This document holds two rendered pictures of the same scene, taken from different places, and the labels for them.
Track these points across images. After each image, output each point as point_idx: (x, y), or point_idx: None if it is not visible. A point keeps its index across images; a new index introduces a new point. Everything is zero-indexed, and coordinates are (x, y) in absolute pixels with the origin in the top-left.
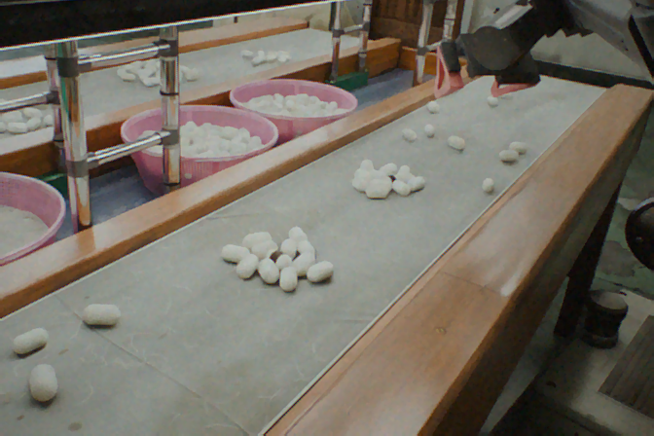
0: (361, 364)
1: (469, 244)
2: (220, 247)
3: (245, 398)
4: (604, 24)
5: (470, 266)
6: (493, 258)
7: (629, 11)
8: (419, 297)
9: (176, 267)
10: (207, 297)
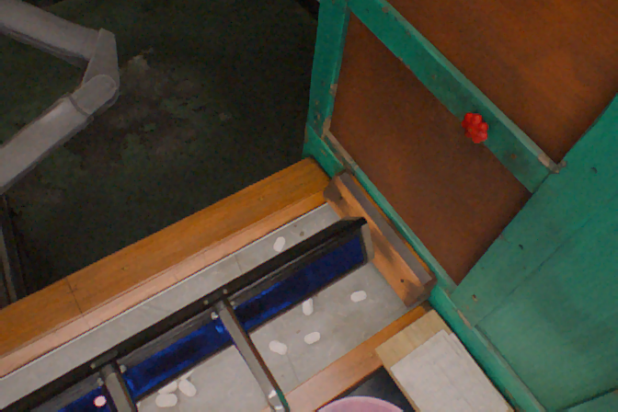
0: (177, 260)
1: (36, 336)
2: (190, 410)
3: (229, 275)
4: (42, 160)
5: (59, 313)
6: (36, 315)
7: (87, 119)
8: (114, 295)
9: (226, 394)
10: (219, 354)
